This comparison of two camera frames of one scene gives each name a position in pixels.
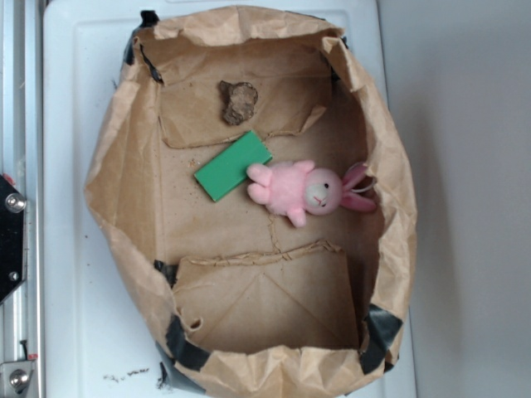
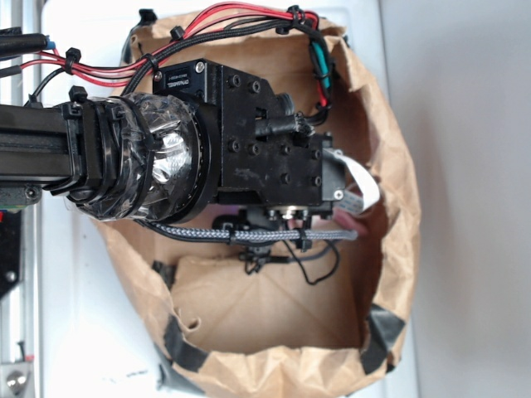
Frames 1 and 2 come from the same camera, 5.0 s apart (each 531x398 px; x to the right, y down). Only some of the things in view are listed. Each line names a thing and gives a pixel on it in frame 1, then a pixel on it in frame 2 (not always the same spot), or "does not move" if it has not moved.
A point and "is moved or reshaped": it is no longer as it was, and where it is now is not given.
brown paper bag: x=258 y=208 does not move
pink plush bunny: x=294 y=187 is moved or reshaped
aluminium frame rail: x=21 y=162 does not move
